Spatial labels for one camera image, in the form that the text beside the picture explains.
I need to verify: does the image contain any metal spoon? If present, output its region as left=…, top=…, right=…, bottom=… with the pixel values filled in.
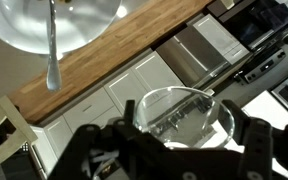
left=46, top=0, right=62, bottom=91

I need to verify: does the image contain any clear drinking glass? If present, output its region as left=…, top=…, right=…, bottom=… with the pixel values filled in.
left=133, top=86, right=235, bottom=149

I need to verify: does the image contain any white cereal bowl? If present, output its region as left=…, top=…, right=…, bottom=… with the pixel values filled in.
left=0, top=0, right=122, bottom=54

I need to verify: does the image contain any stainless dishwasher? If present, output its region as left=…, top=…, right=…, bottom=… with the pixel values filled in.
left=156, top=26, right=230, bottom=88

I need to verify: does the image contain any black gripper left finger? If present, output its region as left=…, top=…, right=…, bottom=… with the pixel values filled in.
left=47, top=100, right=140, bottom=180

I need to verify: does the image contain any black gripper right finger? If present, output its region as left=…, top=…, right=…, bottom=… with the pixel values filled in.
left=222, top=100, right=273, bottom=180

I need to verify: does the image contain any beige wooden chair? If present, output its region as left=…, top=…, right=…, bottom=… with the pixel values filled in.
left=0, top=96, right=38, bottom=164

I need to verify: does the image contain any black kitchen stove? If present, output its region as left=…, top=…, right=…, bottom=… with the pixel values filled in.
left=216, top=0, right=288, bottom=83

